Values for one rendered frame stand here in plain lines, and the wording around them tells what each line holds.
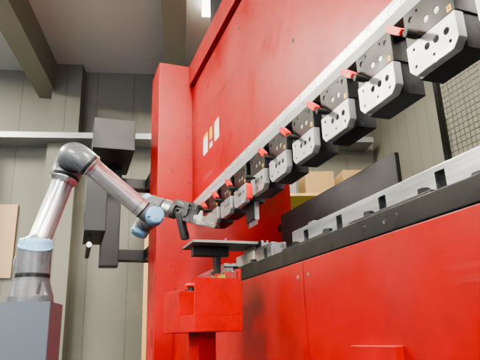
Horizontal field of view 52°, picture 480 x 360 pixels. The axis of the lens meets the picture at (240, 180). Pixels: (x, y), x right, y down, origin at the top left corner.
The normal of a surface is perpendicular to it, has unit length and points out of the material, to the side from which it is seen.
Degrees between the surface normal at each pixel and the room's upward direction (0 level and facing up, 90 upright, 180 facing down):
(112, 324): 90
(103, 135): 90
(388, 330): 90
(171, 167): 90
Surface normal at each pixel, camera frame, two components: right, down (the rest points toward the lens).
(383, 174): -0.94, -0.07
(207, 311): 0.56, -0.26
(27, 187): 0.11, -0.30
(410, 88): 0.33, -0.29
